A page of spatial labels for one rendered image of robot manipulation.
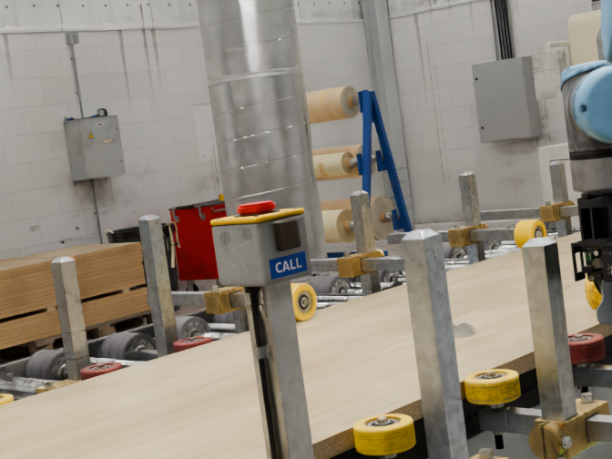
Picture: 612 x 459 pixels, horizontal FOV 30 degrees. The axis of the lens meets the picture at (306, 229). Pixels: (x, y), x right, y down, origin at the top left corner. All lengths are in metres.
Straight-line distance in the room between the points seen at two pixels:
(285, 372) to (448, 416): 0.28
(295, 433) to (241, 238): 0.21
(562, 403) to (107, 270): 6.94
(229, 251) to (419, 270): 0.29
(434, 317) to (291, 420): 0.26
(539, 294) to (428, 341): 0.25
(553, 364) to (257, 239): 0.59
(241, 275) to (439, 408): 0.35
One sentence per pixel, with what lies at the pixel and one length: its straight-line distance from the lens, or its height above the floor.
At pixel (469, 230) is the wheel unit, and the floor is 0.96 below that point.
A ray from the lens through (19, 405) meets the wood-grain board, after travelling 2.03.
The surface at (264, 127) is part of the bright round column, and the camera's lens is 5.50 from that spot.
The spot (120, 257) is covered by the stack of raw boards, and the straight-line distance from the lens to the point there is 8.44.
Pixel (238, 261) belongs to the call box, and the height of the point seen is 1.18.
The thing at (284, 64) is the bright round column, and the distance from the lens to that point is 5.57.
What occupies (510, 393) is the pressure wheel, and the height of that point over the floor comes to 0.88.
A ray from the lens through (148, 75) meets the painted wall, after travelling 10.45.
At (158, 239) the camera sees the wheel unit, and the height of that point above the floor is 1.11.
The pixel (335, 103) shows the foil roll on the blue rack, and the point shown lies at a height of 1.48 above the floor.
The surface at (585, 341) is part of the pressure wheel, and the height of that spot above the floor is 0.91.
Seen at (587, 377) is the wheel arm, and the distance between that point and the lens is 1.91.
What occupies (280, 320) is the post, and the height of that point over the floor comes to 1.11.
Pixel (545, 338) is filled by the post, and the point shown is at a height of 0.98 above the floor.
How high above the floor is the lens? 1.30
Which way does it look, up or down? 5 degrees down
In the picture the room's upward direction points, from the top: 8 degrees counter-clockwise
